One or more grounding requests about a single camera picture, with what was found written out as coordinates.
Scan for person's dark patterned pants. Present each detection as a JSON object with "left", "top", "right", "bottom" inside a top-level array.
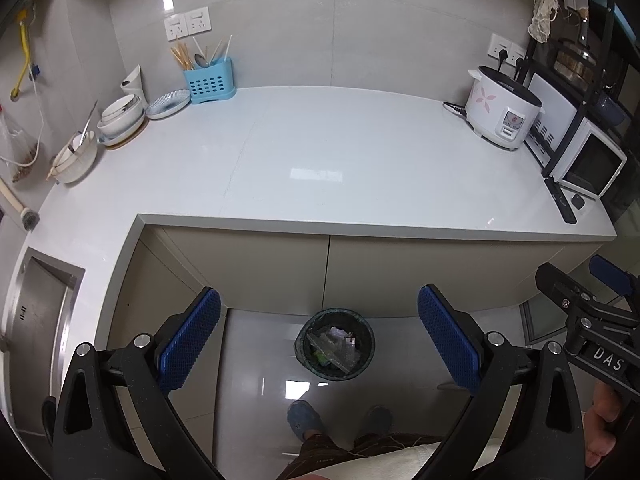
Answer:
[{"left": 277, "top": 432, "right": 446, "bottom": 480}]

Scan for person's right hand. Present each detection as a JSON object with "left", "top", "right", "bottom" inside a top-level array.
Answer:
[{"left": 582, "top": 382, "right": 623, "bottom": 468}]

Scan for stacked white bowls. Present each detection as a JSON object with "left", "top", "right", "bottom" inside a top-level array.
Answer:
[{"left": 96, "top": 94, "right": 146, "bottom": 142}]

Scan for blue striped plate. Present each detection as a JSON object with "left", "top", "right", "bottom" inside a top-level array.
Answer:
[{"left": 146, "top": 89, "right": 192, "bottom": 121}]

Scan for clear plastic bag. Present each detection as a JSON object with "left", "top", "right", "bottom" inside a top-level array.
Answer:
[{"left": 0, "top": 105, "right": 43, "bottom": 186}]

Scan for steel pot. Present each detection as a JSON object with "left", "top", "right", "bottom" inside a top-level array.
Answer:
[{"left": 552, "top": 37, "right": 598, "bottom": 81}]

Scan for metal ladle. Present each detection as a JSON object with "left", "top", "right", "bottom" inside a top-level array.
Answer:
[{"left": 70, "top": 100, "right": 99, "bottom": 153}]

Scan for bunch of wooden chopsticks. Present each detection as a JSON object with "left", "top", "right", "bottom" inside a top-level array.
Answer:
[{"left": 170, "top": 42, "right": 196, "bottom": 72}]

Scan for black kitchen rack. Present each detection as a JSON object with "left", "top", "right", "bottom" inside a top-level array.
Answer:
[{"left": 515, "top": 0, "right": 640, "bottom": 191}]

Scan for white cup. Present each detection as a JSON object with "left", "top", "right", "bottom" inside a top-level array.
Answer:
[{"left": 121, "top": 65, "right": 147, "bottom": 100}]

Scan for black trash bin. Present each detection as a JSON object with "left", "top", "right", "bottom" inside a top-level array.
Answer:
[{"left": 295, "top": 308, "right": 376, "bottom": 380}]

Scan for blue slipper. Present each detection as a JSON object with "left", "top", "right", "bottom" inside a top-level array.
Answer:
[
  {"left": 367, "top": 405, "right": 394, "bottom": 437},
  {"left": 287, "top": 400, "right": 323, "bottom": 442}
]

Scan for white floral rice cooker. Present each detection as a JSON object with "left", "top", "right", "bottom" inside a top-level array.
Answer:
[{"left": 464, "top": 65, "right": 544, "bottom": 152}]

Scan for white mesh cloth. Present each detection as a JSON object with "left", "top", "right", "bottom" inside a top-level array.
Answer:
[{"left": 529, "top": 0, "right": 558, "bottom": 43}]

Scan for yellow gas pipe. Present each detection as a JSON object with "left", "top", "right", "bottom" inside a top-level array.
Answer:
[{"left": 11, "top": 7, "right": 32, "bottom": 98}]

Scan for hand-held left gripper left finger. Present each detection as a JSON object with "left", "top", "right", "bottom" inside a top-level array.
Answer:
[{"left": 52, "top": 286, "right": 226, "bottom": 480}]

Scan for black power cord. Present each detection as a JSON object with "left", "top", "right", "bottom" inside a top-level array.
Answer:
[{"left": 442, "top": 101, "right": 471, "bottom": 123}]

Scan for black remote control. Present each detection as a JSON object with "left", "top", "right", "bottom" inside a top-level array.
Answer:
[{"left": 544, "top": 176, "right": 577, "bottom": 225}]

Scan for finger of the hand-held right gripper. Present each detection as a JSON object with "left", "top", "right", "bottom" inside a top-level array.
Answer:
[
  {"left": 535, "top": 262, "right": 601, "bottom": 356},
  {"left": 589, "top": 255, "right": 640, "bottom": 306}
]

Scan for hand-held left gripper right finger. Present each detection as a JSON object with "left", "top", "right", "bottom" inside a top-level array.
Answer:
[{"left": 417, "top": 284, "right": 586, "bottom": 480}]

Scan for grey dish brush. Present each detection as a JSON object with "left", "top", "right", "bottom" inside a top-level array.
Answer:
[{"left": 0, "top": 180, "right": 41, "bottom": 233}]

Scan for large white bowl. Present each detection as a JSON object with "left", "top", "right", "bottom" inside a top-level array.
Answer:
[{"left": 50, "top": 130, "right": 99, "bottom": 184}]

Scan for metal spoon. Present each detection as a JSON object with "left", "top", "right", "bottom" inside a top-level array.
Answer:
[{"left": 193, "top": 35, "right": 211, "bottom": 70}]

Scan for stainless steel sink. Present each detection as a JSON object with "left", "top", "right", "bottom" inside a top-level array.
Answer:
[{"left": 0, "top": 247, "right": 87, "bottom": 433}]

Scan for blue plastic utensil holder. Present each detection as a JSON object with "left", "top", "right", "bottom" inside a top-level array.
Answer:
[{"left": 182, "top": 57, "right": 237, "bottom": 105}]

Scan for wooden trivet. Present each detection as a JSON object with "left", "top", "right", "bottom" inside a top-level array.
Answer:
[{"left": 104, "top": 117, "right": 150, "bottom": 151}]

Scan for dark blue bowl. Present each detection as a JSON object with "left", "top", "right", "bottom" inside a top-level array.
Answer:
[{"left": 597, "top": 92, "right": 628, "bottom": 127}]

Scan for white microwave oven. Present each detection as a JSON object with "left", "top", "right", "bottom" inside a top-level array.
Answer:
[{"left": 524, "top": 117, "right": 628, "bottom": 201}]

